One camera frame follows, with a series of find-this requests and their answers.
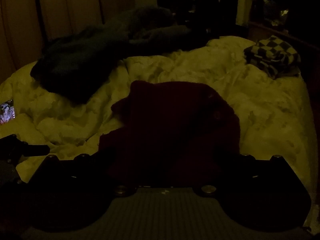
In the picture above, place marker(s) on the dark hanging clothes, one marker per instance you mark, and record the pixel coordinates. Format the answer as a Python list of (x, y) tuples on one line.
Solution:
[(200, 0)]

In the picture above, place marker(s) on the dark red garment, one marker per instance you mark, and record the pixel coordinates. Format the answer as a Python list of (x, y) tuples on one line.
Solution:
[(175, 120)]

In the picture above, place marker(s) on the small lit screen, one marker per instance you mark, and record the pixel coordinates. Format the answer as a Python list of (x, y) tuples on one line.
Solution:
[(7, 112)]

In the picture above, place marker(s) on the shiny items on dresser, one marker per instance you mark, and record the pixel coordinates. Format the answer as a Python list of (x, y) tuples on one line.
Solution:
[(276, 13)]

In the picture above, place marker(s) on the beige wardrobe doors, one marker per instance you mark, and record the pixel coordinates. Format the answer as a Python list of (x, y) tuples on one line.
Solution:
[(62, 7)]

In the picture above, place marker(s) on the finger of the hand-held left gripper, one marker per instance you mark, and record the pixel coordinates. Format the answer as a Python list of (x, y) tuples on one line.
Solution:
[(37, 150)]

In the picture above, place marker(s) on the black and white checkered cloth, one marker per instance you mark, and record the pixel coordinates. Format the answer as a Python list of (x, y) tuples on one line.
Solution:
[(271, 55)]

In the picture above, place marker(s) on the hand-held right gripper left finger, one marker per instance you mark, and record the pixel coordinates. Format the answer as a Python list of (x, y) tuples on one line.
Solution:
[(75, 172)]

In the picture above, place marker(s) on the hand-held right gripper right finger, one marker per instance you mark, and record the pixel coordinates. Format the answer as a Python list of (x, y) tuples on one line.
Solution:
[(252, 172)]

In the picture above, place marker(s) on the dark grey sleeve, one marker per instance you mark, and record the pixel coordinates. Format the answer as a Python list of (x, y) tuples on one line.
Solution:
[(82, 55)]

